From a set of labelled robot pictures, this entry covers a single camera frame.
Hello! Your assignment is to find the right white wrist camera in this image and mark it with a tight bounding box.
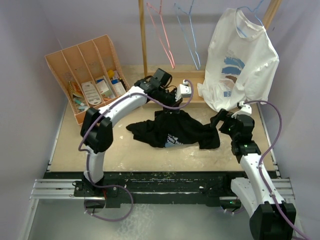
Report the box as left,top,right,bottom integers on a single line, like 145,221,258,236
231,101,252,119

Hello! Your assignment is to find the pink desk organizer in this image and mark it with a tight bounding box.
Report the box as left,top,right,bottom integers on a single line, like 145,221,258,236
45,35,131,125

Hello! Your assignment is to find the white paper card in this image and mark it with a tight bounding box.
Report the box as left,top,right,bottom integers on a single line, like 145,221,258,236
81,81,102,106

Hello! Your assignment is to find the spiral notebook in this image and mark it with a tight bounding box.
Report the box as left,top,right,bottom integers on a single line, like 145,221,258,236
68,81,84,98

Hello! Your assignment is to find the pink wire hanger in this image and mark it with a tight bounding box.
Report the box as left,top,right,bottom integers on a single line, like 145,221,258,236
146,0,176,69

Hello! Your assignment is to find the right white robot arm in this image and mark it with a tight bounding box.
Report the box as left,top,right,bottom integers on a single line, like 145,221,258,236
210,109,297,240

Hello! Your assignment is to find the white red box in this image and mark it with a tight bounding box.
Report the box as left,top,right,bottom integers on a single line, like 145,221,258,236
96,80,113,98

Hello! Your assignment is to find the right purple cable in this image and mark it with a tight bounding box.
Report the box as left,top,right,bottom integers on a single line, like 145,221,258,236
223,100,313,240

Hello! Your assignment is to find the purple cable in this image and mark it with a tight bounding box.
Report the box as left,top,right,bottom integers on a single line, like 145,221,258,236
77,79,195,222
223,100,313,240

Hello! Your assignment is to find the blue hanger under white shirt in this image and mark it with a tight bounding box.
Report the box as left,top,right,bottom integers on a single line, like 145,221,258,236
235,0,266,40

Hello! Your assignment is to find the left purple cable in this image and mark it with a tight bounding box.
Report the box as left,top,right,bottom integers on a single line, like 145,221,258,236
77,79,195,222

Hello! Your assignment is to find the blue wire hanger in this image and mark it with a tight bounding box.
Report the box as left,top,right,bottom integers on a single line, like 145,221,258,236
173,0,202,70

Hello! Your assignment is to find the wooden clothes rack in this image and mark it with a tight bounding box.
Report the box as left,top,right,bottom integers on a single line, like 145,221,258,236
137,0,283,108

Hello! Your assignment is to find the black t-shirt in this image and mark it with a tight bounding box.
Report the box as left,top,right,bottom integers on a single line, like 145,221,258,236
126,110,221,150

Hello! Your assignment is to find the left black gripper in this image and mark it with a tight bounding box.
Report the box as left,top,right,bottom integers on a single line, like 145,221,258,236
156,88,183,114

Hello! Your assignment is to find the aluminium frame rail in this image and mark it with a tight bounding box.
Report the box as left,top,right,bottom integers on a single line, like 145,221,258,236
18,177,306,240

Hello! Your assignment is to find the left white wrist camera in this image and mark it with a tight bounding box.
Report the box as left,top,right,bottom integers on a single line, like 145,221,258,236
175,79,192,101

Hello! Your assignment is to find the white t-shirt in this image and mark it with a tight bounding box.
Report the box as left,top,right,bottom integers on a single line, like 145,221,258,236
197,8,280,112

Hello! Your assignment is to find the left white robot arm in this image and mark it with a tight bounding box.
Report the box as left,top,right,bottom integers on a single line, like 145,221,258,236
78,68,191,196

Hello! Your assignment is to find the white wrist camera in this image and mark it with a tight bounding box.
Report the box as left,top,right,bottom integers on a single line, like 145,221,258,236
231,101,252,119
175,79,192,101

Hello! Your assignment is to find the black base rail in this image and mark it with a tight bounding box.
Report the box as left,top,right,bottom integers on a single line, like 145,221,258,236
43,171,247,208

